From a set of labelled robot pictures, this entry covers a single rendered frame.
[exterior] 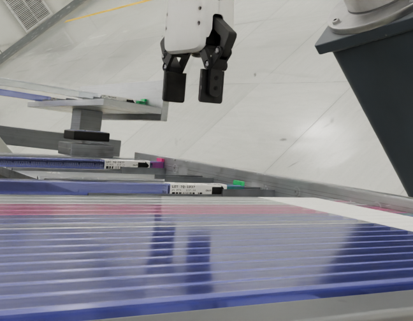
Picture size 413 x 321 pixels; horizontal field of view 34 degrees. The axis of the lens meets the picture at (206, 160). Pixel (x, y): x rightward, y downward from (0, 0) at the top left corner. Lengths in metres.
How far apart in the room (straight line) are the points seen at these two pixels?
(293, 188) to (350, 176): 1.41
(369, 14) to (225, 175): 0.36
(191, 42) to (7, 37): 7.77
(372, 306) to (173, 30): 0.68
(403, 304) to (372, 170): 1.78
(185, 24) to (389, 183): 1.18
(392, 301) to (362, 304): 0.01
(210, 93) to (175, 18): 0.12
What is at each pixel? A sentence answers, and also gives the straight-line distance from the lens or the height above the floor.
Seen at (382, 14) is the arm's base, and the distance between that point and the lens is 0.95.
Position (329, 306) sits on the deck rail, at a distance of 0.22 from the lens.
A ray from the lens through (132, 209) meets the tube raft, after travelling 0.41.
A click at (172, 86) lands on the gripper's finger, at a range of 0.90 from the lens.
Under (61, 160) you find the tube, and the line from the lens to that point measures 0.78.
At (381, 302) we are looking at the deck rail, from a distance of 0.23.
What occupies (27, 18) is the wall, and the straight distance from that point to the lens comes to 8.66.
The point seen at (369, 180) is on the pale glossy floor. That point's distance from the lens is 1.97.
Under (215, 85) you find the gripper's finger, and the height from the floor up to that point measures 0.78.
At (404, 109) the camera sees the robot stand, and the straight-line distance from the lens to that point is 1.03.
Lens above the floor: 1.04
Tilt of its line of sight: 23 degrees down
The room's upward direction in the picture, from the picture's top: 34 degrees counter-clockwise
